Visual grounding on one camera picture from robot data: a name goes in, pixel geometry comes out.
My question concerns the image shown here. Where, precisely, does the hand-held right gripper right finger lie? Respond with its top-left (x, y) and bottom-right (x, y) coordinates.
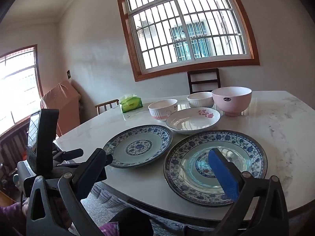
top-left (208, 148), bottom-right (289, 236)

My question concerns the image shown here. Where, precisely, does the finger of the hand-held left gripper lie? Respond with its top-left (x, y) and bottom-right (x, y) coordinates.
top-left (57, 148), bottom-right (84, 162)
top-left (59, 154), bottom-right (114, 168)

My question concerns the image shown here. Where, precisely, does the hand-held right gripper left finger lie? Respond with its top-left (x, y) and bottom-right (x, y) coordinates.
top-left (26, 148), bottom-right (109, 236)

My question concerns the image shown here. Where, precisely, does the small blue patterned plate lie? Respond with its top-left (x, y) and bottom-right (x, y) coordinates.
top-left (103, 124), bottom-right (173, 169)

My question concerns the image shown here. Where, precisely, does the large blue patterned plate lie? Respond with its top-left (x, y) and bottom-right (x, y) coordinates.
top-left (164, 131), bottom-right (268, 207)

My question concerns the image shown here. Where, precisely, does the white plate pink flower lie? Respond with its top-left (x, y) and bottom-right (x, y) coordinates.
top-left (166, 107), bottom-right (221, 135)

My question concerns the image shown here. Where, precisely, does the white rabbit print bowl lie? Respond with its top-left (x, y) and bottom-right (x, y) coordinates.
top-left (148, 99), bottom-right (178, 123)

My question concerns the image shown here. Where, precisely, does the pink bowl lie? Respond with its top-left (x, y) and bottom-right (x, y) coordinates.
top-left (212, 86), bottom-right (253, 117)

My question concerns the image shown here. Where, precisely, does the person's left forearm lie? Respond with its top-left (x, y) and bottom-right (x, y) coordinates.
top-left (0, 200), bottom-right (27, 236)

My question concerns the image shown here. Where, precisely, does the dark wooden furniture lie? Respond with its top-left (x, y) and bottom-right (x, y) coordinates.
top-left (0, 123), bottom-right (30, 168)

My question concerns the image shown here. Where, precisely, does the grey quilted cloth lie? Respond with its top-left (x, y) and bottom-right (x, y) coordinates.
top-left (89, 184), bottom-right (138, 210)

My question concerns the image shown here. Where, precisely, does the person's purple clothing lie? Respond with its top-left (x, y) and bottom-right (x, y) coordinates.
top-left (98, 208), bottom-right (154, 236)

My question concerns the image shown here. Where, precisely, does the light wooden chair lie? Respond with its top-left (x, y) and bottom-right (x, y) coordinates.
top-left (95, 99), bottom-right (120, 115)

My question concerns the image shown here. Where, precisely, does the side wooden framed window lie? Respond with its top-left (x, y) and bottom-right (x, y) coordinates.
top-left (0, 45), bottom-right (43, 136)

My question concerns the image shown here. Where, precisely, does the green tissue pack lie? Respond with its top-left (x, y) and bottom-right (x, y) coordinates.
top-left (119, 94), bottom-right (143, 113)

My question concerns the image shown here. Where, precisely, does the white ribbed bowl blue base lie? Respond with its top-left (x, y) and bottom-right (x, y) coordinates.
top-left (186, 92), bottom-right (214, 109)

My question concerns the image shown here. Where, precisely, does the dark slatted chair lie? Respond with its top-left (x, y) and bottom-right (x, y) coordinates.
top-left (187, 68), bottom-right (221, 94)

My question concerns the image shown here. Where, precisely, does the large wooden framed barred window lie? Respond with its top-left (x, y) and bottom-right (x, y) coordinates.
top-left (116, 0), bottom-right (260, 82)

